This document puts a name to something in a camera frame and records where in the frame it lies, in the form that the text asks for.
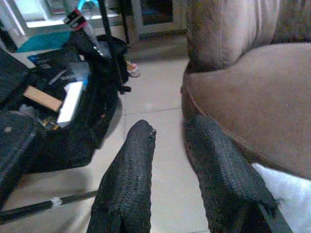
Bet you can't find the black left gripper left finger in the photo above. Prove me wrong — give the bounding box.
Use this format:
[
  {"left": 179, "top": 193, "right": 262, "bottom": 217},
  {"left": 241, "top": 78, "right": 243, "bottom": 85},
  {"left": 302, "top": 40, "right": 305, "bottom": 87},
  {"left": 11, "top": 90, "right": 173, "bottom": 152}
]
[{"left": 86, "top": 119, "right": 157, "bottom": 233}]

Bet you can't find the light grey pillow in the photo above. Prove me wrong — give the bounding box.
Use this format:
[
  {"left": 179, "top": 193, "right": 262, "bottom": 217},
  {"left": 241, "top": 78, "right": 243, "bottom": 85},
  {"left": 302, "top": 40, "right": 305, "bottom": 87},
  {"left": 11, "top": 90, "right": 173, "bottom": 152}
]
[{"left": 251, "top": 162, "right": 311, "bottom": 233}]

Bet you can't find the black backpack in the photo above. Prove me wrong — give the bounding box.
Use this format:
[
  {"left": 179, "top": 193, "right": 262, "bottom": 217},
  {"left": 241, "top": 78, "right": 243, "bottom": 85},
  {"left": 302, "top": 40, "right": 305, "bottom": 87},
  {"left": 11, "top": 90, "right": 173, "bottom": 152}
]
[{"left": 70, "top": 31, "right": 129, "bottom": 98}]

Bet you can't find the white cabinet with glass doors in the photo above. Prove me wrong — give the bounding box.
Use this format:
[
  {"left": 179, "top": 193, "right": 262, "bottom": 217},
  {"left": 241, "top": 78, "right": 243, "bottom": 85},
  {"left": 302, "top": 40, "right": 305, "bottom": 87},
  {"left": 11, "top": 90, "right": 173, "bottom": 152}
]
[{"left": 132, "top": 0, "right": 188, "bottom": 35}]

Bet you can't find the teal floor mat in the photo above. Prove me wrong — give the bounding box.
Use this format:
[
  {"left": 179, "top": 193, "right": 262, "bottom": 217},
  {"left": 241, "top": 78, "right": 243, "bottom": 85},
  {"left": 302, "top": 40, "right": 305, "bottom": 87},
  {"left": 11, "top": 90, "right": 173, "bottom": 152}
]
[{"left": 16, "top": 31, "right": 72, "bottom": 53}]

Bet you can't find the white flat box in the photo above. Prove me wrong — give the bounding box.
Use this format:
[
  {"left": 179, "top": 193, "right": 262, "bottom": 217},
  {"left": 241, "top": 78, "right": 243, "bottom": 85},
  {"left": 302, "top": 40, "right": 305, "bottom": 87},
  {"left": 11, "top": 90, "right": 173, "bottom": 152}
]
[{"left": 56, "top": 81, "right": 85, "bottom": 129}]

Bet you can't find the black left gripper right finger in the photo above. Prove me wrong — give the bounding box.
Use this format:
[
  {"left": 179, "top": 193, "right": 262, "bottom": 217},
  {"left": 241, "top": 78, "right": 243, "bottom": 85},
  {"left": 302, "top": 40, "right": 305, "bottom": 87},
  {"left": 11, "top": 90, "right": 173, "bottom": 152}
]
[{"left": 185, "top": 114, "right": 280, "bottom": 233}]

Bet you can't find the flat brown cardboard piece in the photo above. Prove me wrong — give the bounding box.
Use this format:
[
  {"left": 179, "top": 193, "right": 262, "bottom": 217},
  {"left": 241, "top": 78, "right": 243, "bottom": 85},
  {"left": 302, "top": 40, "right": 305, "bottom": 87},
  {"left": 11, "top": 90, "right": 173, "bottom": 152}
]
[{"left": 23, "top": 85, "right": 64, "bottom": 113}]

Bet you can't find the clear bottle with pink label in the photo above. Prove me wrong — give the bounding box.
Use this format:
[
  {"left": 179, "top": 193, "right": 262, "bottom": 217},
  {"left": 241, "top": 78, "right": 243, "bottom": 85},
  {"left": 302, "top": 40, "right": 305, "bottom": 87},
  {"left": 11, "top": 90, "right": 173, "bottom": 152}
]
[{"left": 63, "top": 7, "right": 104, "bottom": 58}]

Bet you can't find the brown round velvet sofa chair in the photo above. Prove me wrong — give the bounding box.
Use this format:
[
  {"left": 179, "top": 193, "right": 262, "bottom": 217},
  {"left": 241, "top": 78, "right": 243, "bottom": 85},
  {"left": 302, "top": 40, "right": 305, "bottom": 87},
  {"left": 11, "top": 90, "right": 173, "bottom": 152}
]
[{"left": 181, "top": 0, "right": 311, "bottom": 180}]

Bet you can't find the black rod with white tape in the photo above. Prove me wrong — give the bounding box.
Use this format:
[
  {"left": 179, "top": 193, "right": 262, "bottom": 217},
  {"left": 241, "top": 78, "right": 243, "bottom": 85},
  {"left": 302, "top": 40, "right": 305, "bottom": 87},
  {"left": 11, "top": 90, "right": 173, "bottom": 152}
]
[{"left": 0, "top": 189, "right": 98, "bottom": 225}]

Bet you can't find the small pink children's shoe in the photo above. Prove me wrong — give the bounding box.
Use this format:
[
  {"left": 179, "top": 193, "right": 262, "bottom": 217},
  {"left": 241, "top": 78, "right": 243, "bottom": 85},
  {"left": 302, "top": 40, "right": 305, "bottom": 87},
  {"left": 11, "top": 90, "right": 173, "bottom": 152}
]
[{"left": 126, "top": 62, "right": 141, "bottom": 78}]

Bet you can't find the open black suitcase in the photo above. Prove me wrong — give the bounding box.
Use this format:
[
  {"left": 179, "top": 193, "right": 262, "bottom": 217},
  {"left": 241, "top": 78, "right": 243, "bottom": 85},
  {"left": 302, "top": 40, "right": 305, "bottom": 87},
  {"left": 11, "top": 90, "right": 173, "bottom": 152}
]
[{"left": 0, "top": 48, "right": 120, "bottom": 209}]

